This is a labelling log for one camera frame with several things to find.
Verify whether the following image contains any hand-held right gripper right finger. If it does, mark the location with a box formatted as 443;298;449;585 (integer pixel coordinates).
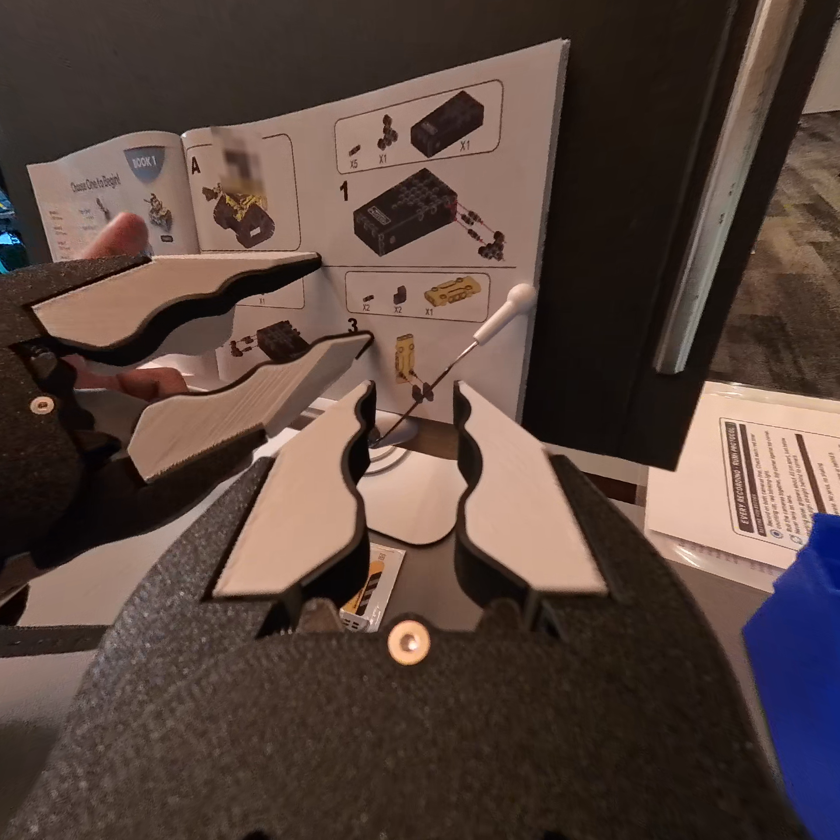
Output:
451;379;610;598

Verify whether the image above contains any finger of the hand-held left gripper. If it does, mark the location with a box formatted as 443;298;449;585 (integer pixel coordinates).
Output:
29;251;324;367
126;330;376;484

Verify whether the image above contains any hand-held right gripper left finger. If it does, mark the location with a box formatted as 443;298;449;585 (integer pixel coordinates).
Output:
210;379;378;601

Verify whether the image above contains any white instruction booklet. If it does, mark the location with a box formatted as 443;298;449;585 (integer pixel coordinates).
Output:
26;39;571;427

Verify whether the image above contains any person's left hand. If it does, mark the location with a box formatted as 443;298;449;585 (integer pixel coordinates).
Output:
66;213;193;403

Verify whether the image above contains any white book stand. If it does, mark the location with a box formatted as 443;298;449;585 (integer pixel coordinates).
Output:
157;282;539;547

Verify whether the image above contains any yellow black sticker sheet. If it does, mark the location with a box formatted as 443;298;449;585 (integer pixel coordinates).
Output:
340;545;406;632

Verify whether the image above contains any printed white paper sheet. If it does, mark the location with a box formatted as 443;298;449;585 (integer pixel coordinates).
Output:
644;381;840;578

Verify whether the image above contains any blue plastic bin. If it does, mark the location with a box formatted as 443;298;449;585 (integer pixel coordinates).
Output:
742;512;840;840

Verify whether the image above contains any dark partition panel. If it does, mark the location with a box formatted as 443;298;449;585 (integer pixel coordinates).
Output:
0;0;746;472

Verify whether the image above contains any metal door frame strip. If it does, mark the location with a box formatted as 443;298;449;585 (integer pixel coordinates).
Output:
653;0;805;375

